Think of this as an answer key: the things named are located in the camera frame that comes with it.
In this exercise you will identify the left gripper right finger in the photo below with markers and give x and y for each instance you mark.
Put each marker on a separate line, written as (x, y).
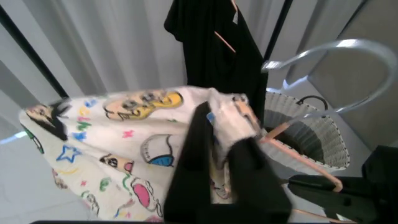
(258, 186)

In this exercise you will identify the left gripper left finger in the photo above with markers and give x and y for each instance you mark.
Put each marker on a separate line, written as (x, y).
(189, 186)

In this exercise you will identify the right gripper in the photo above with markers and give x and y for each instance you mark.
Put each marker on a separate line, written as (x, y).
(384, 180)

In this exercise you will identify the cream printed garment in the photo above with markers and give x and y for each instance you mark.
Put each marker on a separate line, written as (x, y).
(124, 149)

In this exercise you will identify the black garment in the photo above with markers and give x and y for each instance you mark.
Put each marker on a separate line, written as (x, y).
(217, 53)

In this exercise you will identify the pink clothes hanger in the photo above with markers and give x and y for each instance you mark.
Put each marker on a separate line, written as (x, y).
(225, 42)
(367, 46)

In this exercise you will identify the white laundry basket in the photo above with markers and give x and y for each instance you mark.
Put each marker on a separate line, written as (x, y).
(314, 137)

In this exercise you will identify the black clothes rack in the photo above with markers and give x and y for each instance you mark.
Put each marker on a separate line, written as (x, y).
(31, 53)

